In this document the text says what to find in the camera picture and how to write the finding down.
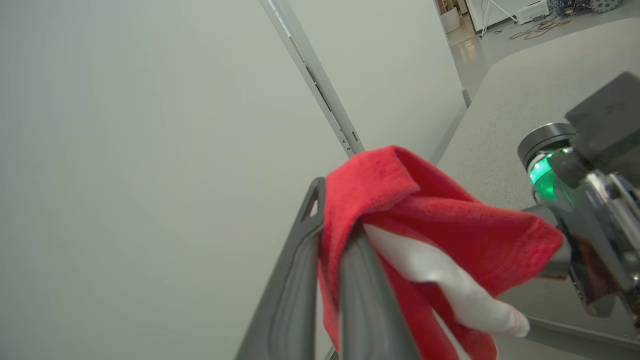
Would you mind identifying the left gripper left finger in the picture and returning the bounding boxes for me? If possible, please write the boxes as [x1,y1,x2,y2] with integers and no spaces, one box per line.
[235,177,326,360]

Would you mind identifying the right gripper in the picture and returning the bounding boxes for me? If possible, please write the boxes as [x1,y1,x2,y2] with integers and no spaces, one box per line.
[520,149,640,321]

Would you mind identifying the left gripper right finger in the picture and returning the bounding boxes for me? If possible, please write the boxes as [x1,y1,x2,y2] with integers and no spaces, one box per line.
[339,224,422,360]

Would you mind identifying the red clothing with white stripes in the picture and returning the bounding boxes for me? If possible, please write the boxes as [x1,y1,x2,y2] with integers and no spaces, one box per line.
[318,145,564,360]

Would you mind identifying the white box device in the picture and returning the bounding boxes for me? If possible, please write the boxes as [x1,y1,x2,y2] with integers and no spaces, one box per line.
[515,0,551,25]

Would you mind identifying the white stand legs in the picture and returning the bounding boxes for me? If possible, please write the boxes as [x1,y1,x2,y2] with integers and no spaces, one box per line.
[479,0,519,39]

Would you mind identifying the white bin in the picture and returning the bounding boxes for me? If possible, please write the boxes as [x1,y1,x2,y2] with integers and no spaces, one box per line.
[440,7,461,34]

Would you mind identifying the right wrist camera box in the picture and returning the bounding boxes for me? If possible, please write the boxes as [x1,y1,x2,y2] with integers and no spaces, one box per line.
[565,71,640,173]

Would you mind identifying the grey metal partition post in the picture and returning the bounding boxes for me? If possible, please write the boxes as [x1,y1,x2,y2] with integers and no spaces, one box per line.
[258,0,366,159]

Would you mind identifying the orange cable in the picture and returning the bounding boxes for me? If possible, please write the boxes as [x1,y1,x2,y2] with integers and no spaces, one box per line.
[509,14,575,42]

